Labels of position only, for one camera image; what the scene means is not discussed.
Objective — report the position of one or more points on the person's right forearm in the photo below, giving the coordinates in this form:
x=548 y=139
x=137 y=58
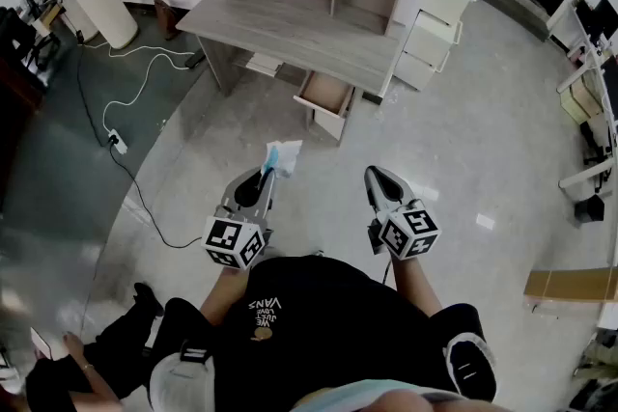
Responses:
x=414 y=284

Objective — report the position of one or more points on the small black floor box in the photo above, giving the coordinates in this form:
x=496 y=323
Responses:
x=590 y=208

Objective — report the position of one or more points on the flat cardboard box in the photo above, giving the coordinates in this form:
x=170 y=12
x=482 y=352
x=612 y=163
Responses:
x=570 y=285

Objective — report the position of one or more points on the stack of cardboard boxes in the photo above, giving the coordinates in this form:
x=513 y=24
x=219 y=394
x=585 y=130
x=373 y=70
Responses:
x=581 y=99

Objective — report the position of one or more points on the wooden desk drawer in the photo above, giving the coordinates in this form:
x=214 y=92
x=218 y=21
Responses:
x=324 y=94

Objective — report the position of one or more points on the white power strip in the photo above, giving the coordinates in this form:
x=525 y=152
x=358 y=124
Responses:
x=119 y=141

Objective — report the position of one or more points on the grey wooden desk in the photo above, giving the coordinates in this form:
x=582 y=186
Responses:
x=289 y=26

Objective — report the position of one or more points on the person's light face mask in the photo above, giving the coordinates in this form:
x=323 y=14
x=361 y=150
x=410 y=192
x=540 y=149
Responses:
x=357 y=393

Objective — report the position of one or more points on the white drawer cabinet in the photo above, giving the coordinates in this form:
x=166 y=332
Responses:
x=434 y=29

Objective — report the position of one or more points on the person's black shirt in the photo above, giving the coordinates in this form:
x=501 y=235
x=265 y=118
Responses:
x=328 y=328

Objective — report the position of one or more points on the white frame table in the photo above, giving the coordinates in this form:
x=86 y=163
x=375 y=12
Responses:
x=591 y=77

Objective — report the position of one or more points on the brown bag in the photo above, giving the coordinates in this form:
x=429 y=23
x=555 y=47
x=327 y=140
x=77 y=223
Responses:
x=166 y=17

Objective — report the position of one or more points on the white and blue item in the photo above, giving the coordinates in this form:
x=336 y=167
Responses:
x=284 y=156

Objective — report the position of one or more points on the black power strip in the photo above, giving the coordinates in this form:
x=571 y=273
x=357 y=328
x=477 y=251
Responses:
x=195 y=59

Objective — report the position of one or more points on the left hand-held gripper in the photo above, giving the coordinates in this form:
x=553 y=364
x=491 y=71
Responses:
x=232 y=238

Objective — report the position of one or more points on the person's left forearm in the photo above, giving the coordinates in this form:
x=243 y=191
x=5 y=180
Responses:
x=223 y=292

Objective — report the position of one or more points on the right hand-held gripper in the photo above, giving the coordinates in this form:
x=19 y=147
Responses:
x=410 y=231

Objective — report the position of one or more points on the white boards under desk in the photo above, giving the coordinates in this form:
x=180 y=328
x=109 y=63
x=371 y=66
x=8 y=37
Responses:
x=263 y=63

